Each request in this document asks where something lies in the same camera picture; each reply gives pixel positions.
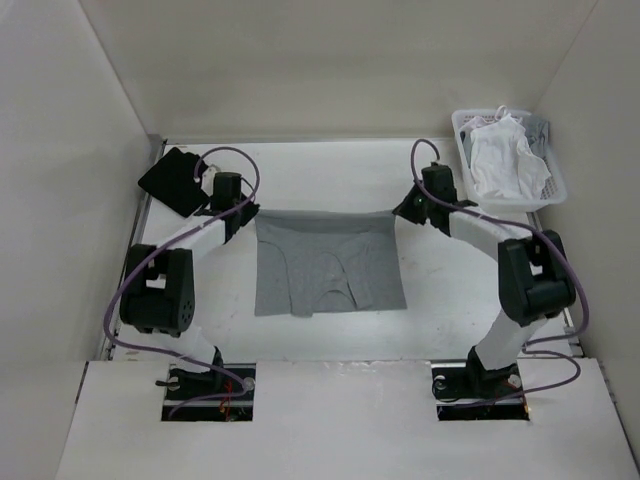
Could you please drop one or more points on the metal table edge rail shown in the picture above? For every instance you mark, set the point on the metal table edge rail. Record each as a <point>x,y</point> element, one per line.
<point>109,325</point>

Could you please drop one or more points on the grey garment in basket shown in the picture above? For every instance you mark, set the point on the grey garment in basket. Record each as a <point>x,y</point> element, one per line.
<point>537,133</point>

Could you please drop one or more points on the grey tank top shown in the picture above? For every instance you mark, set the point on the grey tank top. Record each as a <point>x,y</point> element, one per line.
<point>324,262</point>

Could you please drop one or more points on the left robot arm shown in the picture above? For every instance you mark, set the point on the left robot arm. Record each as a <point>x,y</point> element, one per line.
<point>158,295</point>

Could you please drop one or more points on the folded black tank top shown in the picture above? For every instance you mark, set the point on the folded black tank top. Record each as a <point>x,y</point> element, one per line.
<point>172,182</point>

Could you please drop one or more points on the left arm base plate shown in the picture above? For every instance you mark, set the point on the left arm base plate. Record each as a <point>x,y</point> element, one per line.
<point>208,396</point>

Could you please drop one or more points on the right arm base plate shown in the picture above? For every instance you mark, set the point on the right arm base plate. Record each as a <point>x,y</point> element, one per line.
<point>458,398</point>

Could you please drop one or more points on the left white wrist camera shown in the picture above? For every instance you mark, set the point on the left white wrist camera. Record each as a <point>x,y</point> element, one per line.
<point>207,178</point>

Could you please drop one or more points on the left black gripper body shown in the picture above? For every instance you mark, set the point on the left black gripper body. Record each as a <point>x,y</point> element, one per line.
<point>247,213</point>

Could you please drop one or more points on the white plastic laundry basket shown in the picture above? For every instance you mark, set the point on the white plastic laundry basket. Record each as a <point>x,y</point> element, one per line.
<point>554,191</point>

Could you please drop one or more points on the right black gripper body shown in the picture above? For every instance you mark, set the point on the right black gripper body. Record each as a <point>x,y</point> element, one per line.
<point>416,207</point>

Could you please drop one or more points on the white tank top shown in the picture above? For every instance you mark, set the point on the white tank top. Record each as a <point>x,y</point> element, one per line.
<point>501,162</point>

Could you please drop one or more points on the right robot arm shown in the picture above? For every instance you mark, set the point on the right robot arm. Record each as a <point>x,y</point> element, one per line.
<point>533,286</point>

